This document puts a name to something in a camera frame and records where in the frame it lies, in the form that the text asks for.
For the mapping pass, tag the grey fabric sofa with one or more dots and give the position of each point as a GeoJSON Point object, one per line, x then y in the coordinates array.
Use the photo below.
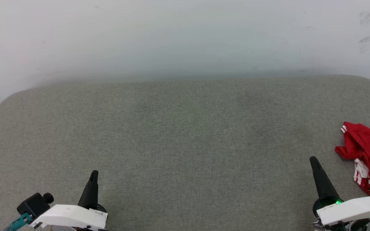
{"type": "Point", "coordinates": [185, 144]}

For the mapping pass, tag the teal left camera connector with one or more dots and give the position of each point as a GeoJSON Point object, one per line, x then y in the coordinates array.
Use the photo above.
{"type": "Point", "coordinates": [19, 221]}

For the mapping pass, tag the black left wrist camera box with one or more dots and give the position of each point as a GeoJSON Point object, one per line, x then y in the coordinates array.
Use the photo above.
{"type": "Point", "coordinates": [34, 205]}

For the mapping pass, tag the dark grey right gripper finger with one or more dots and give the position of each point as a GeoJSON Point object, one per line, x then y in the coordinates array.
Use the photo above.
{"type": "Point", "coordinates": [323, 183]}

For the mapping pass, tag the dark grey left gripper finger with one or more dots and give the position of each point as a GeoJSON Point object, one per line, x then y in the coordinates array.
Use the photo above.
{"type": "Point", "coordinates": [90, 192]}

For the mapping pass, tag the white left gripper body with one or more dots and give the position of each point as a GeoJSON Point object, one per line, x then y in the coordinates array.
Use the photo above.
{"type": "Point", "coordinates": [69, 216]}

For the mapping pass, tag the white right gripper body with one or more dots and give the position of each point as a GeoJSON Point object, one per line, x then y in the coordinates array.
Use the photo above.
{"type": "Point", "coordinates": [352, 210]}

